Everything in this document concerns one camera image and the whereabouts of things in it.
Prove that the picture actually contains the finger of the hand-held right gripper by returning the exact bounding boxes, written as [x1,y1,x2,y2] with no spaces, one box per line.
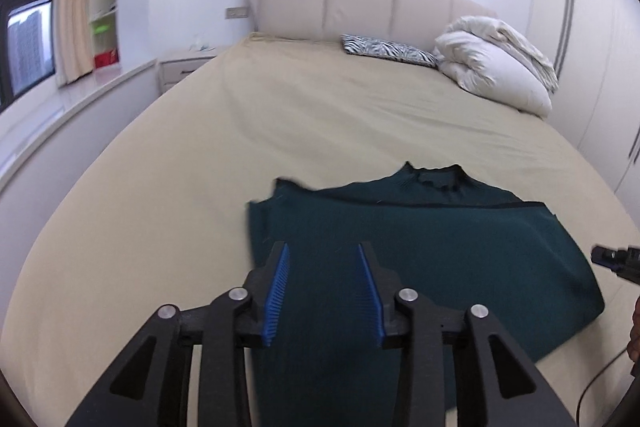
[591,245,640,281]

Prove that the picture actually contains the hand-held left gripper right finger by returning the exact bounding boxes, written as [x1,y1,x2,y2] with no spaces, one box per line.
[357,242,578,427]

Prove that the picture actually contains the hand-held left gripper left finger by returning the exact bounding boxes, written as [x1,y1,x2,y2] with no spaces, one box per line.
[65,242,292,427]

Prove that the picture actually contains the dark green sweater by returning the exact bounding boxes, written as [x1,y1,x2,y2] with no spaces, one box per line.
[248,162,606,427]

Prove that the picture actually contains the person's right hand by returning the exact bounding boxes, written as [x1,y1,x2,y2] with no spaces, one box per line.
[627,294,640,363]

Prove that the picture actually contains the white wardrobe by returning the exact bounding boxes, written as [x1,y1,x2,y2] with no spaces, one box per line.
[527,0,640,202]

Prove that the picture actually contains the bed with beige sheet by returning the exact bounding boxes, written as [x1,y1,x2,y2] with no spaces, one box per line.
[10,32,640,427]

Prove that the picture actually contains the white folded duvet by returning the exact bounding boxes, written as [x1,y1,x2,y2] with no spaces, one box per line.
[432,16,560,118]

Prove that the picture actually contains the zebra print pillow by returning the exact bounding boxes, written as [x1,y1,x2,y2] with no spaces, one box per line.
[341,35,438,68]

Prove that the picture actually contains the white nightstand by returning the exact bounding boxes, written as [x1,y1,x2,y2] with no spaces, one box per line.
[158,44,233,95]

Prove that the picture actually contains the white window sill bench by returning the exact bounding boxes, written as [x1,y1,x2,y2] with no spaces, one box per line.
[0,59,161,298]

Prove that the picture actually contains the beige padded headboard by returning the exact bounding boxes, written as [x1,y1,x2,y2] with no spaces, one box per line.
[248,0,498,52]

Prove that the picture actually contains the black framed window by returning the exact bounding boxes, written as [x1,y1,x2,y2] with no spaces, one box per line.
[0,0,66,112]

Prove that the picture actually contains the black cable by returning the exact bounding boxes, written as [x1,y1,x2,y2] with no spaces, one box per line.
[575,351,637,427]

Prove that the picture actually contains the black wardrobe handle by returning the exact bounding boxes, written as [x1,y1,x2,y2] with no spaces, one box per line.
[554,0,575,80]

